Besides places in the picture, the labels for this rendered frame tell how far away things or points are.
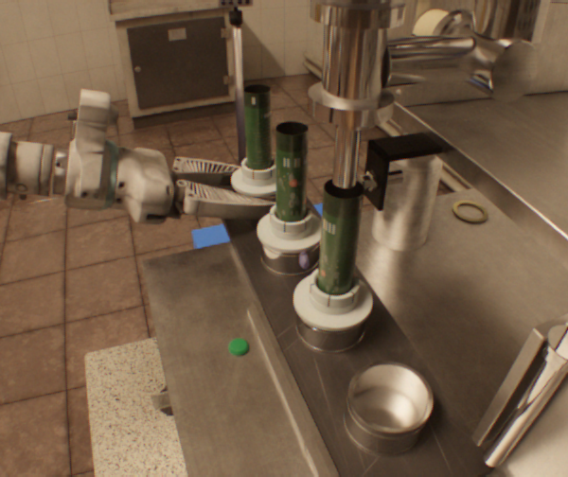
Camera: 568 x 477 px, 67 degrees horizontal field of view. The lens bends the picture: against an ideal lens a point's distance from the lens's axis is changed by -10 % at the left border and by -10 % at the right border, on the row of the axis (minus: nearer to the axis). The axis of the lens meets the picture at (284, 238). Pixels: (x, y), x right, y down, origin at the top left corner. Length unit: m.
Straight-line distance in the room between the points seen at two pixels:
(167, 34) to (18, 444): 2.45
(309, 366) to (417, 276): 0.18
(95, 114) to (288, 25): 3.67
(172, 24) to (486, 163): 2.90
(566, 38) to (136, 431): 0.75
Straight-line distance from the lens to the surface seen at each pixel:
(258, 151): 0.56
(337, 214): 0.35
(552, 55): 0.55
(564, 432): 0.32
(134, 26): 3.17
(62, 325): 2.02
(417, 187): 0.53
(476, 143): 0.40
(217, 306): 0.50
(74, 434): 1.69
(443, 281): 0.55
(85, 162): 0.51
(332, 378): 0.43
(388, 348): 0.45
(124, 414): 0.77
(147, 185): 0.51
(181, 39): 3.20
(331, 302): 0.40
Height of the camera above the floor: 1.38
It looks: 39 degrees down
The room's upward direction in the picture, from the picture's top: straight up
